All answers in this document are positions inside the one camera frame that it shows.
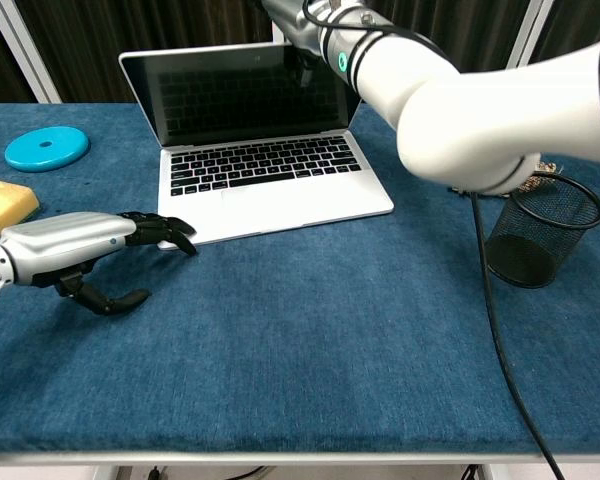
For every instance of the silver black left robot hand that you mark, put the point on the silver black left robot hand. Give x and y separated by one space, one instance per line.
65 240

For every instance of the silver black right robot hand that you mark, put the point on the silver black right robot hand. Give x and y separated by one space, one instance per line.
295 22

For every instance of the silver laptop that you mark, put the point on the silver laptop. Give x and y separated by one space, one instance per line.
280 200

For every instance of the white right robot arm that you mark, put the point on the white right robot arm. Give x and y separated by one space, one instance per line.
455 125

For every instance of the yellow sponge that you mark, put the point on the yellow sponge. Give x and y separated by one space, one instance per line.
5 205

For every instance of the blue round disc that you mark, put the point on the blue round disc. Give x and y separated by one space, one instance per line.
30 155

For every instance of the black curtain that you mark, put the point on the black curtain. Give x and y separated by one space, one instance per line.
155 25

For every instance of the blue tablecloth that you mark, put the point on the blue tablecloth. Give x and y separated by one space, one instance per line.
280 375

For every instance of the black mesh pen holder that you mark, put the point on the black mesh pen holder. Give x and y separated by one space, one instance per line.
530 250

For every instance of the white frame post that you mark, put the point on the white frame post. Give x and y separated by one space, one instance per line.
35 75
527 30
278 35

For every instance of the white table frame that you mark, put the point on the white table frame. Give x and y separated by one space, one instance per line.
330 459

